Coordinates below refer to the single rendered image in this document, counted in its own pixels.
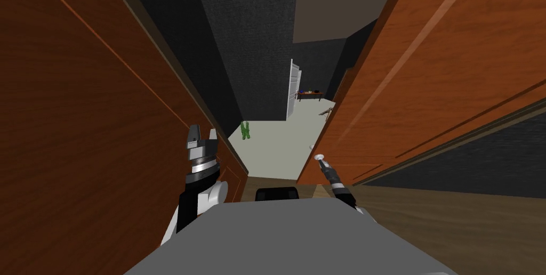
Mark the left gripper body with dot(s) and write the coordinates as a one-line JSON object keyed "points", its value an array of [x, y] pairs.
{"points": [[201, 152]]}

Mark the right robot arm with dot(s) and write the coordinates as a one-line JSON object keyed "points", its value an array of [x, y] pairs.
{"points": [[346, 196]]}

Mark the white round door knob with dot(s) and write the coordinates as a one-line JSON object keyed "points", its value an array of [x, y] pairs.
{"points": [[319, 157]]}

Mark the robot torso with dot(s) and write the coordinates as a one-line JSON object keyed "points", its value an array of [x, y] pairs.
{"points": [[290, 241]]}

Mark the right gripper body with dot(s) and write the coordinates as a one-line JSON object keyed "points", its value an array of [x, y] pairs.
{"points": [[330, 173]]}

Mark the white panel door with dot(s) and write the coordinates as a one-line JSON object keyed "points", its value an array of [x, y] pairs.
{"points": [[293, 89]]}

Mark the brown wooden table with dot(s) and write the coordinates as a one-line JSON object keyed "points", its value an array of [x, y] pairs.
{"points": [[310, 93]]}

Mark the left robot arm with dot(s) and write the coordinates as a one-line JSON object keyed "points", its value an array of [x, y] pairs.
{"points": [[194, 198]]}

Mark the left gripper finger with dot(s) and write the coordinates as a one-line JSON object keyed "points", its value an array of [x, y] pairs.
{"points": [[194, 133], [212, 135]]}

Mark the brown wooden door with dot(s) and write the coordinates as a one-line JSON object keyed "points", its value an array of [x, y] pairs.
{"points": [[426, 74], [76, 130]]}

